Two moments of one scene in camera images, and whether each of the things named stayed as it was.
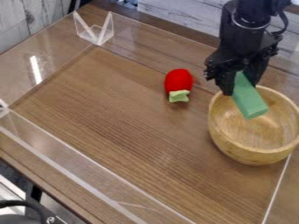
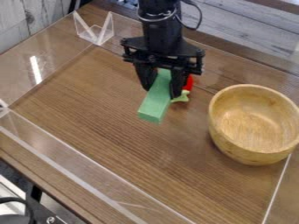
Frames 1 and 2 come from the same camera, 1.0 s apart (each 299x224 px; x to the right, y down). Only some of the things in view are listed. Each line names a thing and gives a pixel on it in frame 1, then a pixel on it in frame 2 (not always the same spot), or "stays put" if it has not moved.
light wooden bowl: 258,140 stays put
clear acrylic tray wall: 77,177 stays put
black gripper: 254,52 to 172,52
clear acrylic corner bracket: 93,34 stays put
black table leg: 36,192 stays put
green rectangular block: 247,97 to 153,104
